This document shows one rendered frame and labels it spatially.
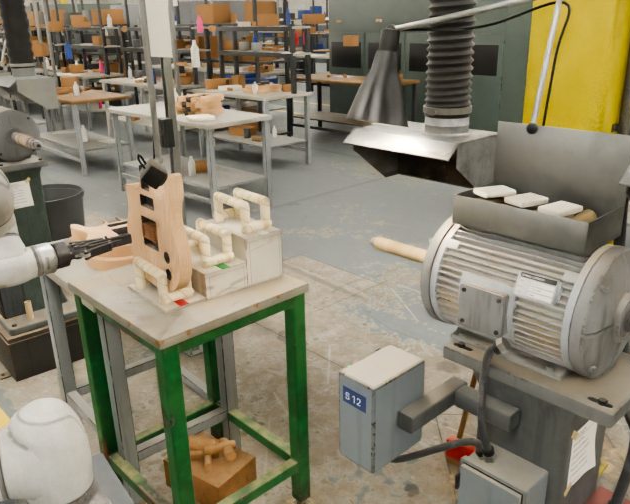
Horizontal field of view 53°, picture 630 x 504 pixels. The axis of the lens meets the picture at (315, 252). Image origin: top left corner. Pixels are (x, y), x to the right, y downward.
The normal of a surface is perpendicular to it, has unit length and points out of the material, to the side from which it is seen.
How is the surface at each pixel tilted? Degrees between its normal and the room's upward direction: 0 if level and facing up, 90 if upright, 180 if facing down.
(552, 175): 90
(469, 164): 90
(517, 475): 0
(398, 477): 0
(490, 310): 90
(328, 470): 0
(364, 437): 90
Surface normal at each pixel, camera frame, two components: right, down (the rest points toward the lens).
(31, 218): 0.65, 0.26
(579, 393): -0.02, -0.94
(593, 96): -0.73, 0.25
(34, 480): 0.37, 0.33
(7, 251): 0.47, -0.42
